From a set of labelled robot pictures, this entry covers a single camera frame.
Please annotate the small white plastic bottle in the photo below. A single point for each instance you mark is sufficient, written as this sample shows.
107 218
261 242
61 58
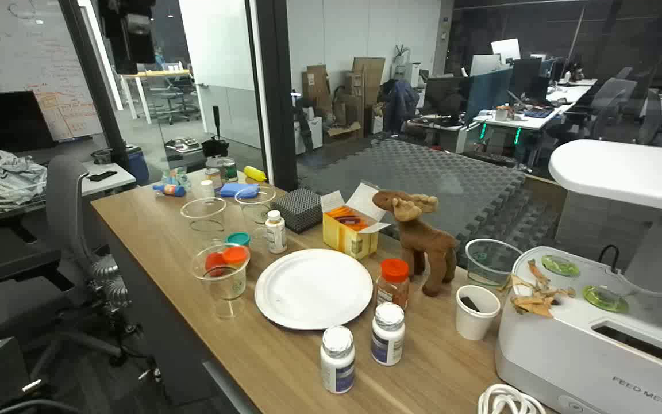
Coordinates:
274 232

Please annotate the orange lid dough container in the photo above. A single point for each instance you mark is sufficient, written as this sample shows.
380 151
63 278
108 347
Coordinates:
234 258

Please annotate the white paper plate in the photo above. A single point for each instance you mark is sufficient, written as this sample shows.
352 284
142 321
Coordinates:
311 290

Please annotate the pale crumpled cloth pile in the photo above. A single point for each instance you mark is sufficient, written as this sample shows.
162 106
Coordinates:
9 181

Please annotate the open yellow cardboard box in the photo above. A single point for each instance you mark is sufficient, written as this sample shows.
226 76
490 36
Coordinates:
350 230

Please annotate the yellow squeeze bottle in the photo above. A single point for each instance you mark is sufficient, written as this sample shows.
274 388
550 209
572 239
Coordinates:
252 173

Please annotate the orange lid spice jar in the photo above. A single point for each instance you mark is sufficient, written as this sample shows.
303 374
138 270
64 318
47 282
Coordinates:
394 278

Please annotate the blue cloth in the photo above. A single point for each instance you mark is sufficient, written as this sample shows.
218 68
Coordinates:
236 191

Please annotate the teal lid dough container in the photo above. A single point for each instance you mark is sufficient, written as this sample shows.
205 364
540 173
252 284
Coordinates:
236 237

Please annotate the brown moose plush toy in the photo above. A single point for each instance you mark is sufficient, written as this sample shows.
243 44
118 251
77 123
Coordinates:
425 245

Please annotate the jar with green label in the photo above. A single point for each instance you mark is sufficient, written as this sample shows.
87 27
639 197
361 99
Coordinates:
221 166

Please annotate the small white cup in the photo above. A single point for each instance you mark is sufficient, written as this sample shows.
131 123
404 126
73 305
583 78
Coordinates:
208 190

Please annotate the black pillar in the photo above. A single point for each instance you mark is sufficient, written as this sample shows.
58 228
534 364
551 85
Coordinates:
277 93

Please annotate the red ball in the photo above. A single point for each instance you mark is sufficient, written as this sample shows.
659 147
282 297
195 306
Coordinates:
215 266

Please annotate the black dustpan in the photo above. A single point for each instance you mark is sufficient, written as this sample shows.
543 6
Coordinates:
215 145

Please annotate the tall brown cardboard box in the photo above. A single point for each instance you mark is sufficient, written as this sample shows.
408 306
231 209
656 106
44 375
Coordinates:
366 76

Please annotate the white pill bottle blue label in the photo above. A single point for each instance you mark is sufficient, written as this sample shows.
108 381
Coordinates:
386 337
336 364

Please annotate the blue and orange toy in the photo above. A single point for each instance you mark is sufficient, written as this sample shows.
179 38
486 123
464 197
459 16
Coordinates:
167 190

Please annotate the clear plastic cup green rim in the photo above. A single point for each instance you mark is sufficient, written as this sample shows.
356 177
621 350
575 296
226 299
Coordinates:
493 267

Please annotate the white paper cup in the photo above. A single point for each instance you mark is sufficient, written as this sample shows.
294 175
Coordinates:
474 316

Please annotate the blue desk partition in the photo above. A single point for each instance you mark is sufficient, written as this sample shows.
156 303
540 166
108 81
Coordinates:
487 90

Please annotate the blue bin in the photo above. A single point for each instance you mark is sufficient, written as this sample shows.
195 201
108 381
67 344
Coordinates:
135 165

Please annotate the white office desk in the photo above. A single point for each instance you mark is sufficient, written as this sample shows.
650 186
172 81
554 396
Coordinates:
517 117

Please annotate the dried brown peel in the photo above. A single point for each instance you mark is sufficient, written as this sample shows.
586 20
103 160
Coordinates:
534 296

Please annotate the white background table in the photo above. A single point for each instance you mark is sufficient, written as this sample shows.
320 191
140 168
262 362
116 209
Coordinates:
154 75

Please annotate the grey side desk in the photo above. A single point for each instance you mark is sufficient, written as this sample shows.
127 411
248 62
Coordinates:
108 184

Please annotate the grey office chair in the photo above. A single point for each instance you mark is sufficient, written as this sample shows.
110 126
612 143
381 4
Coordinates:
67 221

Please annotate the white countertop machine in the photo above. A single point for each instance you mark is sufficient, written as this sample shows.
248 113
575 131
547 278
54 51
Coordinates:
598 352

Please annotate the black monitor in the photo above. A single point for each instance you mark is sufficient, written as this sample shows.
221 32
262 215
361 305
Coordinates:
1 117

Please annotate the black slanted post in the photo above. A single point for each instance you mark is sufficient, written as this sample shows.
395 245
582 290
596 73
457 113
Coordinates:
93 76

